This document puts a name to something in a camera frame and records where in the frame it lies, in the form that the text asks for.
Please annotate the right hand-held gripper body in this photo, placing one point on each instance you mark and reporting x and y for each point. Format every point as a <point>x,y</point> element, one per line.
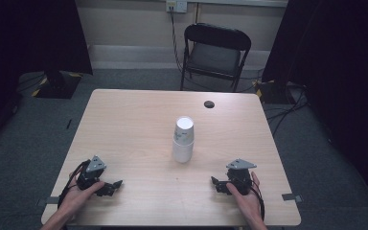
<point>239,179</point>

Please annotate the black stand base striped tape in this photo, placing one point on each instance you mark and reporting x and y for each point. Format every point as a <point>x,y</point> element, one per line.
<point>59,84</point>
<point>271,91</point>

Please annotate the plain white paper cup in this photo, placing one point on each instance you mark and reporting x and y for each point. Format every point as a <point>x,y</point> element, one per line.
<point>182,152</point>

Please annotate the person's right hand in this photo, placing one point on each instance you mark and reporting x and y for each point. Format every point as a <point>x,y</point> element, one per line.
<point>247,204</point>

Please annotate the white wall socket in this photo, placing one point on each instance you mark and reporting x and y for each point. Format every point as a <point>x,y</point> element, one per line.
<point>176,5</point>

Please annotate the black curtain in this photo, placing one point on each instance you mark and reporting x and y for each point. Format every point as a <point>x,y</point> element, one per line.
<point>341,64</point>

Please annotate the grey tape strip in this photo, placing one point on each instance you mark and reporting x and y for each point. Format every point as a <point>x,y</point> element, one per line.
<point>292,197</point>
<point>48,201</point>

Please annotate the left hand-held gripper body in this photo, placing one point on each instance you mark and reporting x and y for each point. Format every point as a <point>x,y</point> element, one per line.
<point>91,174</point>

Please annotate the black folding chair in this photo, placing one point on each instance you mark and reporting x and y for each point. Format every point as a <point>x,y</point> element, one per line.
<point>215,57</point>

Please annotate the person's left hand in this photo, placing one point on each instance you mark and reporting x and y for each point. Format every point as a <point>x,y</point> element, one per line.
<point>76,199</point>

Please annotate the printed paper cup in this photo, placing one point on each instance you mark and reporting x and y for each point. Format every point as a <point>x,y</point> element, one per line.
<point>184,129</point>

